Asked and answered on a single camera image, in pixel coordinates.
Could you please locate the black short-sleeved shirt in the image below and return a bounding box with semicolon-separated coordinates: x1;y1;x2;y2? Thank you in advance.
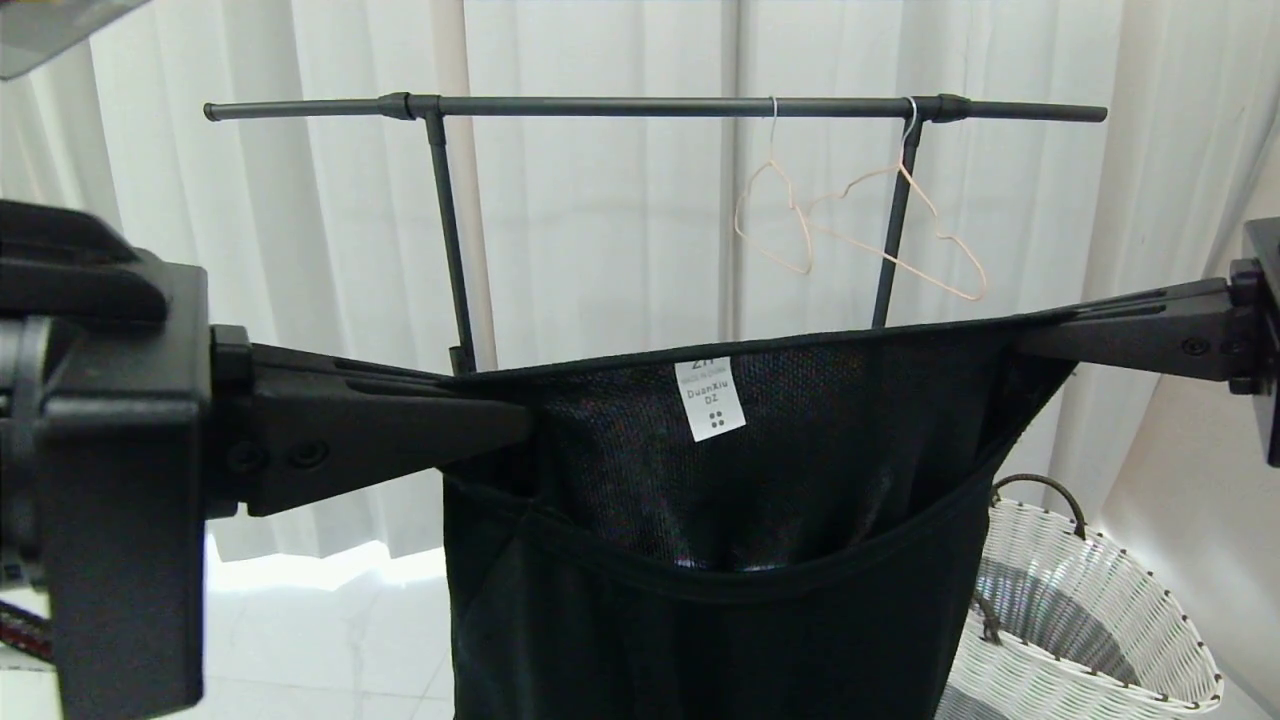
440;312;1081;720

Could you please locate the white laundry basket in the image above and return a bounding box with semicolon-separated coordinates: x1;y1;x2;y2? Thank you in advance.
935;473;1226;720

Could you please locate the black clothes rack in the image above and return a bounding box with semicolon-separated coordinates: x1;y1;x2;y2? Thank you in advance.
203;92;1109;379

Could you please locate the pink clothes hanger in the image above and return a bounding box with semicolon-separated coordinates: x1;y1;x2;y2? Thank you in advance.
733;97;816;277
805;97;989;304

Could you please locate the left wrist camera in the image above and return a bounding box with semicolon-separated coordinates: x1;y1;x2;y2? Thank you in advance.
0;198;169;326

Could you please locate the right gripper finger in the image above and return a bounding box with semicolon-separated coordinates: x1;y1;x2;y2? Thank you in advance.
1010;257;1264;398

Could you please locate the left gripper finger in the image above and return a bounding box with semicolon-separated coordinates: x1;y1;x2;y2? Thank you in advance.
208;325;538;519

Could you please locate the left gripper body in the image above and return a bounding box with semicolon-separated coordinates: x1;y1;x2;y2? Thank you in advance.
0;255;213;720

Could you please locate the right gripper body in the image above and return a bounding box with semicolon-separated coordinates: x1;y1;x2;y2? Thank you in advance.
1243;215;1280;468

